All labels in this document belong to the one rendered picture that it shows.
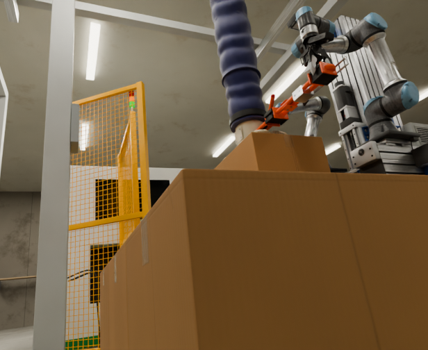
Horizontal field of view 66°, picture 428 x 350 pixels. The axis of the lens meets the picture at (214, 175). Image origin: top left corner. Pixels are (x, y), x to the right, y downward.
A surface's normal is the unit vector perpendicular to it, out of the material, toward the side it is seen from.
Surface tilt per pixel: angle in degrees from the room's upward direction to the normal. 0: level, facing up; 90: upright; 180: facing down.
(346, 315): 90
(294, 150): 90
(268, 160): 90
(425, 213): 90
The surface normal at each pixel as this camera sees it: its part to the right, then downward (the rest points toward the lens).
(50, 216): 0.36, -0.34
